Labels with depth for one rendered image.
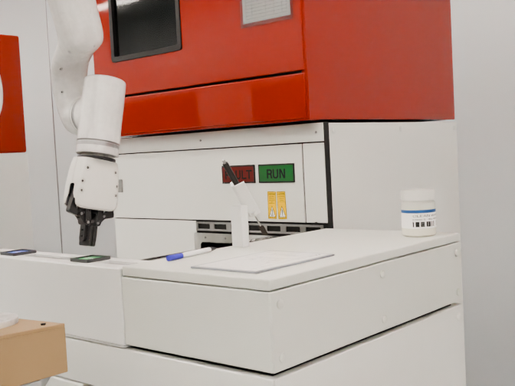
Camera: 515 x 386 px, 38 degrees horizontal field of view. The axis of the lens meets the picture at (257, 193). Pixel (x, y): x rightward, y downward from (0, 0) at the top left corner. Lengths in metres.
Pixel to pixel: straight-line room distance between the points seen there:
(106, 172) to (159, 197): 0.72
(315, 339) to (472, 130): 2.14
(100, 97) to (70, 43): 0.12
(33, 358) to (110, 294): 0.23
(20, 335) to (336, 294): 0.50
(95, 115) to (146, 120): 0.68
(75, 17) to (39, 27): 3.94
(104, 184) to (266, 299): 0.50
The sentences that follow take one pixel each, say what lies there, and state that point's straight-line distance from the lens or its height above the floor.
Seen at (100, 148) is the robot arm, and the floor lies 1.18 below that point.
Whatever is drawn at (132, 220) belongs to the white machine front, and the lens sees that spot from 2.33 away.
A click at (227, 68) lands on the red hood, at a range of 1.95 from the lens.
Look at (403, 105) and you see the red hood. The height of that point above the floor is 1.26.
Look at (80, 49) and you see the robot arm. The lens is 1.51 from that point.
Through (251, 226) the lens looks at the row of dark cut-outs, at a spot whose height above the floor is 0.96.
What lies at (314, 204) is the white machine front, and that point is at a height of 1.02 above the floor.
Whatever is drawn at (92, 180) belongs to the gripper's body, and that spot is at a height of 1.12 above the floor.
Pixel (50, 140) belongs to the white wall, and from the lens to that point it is 5.32.
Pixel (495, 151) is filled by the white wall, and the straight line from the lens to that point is 3.22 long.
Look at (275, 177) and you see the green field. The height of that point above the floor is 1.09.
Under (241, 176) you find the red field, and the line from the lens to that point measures 1.98.
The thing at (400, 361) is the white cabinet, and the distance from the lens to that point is 1.46.
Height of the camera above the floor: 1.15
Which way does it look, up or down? 3 degrees down
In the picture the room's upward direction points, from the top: 3 degrees counter-clockwise
